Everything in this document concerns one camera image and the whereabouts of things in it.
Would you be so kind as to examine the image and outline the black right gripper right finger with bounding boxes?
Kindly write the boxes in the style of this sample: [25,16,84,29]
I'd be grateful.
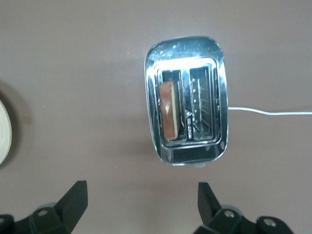
[194,181,293,234]

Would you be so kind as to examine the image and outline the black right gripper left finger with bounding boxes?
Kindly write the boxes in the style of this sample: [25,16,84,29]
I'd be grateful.
[0,180,88,234]

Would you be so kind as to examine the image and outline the round wooden plate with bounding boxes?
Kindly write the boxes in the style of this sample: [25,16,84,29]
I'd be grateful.
[0,100,13,165]

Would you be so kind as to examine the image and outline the brown bread slice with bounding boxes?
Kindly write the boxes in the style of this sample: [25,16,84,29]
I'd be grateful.
[159,81,181,141]

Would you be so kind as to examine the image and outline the silver two-slot toaster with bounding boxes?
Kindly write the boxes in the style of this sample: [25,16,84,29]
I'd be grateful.
[143,36,229,169]

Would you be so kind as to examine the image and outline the white toaster power cord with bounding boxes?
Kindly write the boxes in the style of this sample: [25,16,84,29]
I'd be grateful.
[228,106,312,116]

